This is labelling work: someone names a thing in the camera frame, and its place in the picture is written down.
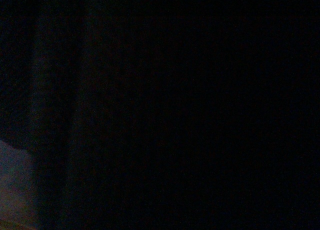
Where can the dark navy garment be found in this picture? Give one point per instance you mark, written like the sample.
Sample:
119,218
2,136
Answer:
165,114

